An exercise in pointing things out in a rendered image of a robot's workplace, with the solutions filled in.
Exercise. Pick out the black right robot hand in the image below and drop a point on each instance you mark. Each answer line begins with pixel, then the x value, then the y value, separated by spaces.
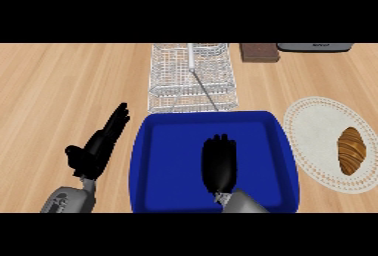
pixel 219 163

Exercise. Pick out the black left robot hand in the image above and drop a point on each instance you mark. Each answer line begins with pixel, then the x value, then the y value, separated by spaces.
pixel 99 144

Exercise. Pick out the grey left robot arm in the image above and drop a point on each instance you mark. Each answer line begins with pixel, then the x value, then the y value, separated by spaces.
pixel 70 198

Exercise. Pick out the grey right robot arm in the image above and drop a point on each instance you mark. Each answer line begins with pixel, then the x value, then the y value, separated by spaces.
pixel 239 202

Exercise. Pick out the blue tray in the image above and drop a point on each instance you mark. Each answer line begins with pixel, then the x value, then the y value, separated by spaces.
pixel 213 160

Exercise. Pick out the white round placemat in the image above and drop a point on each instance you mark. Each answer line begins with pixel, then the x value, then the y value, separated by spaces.
pixel 325 140

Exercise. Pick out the brown croissant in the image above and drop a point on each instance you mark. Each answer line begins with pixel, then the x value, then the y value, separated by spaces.
pixel 352 150

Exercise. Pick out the brown block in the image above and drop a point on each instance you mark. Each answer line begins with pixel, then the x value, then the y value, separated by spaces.
pixel 259 52

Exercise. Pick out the dark grey appliance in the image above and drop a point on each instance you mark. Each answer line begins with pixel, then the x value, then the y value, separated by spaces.
pixel 315 47

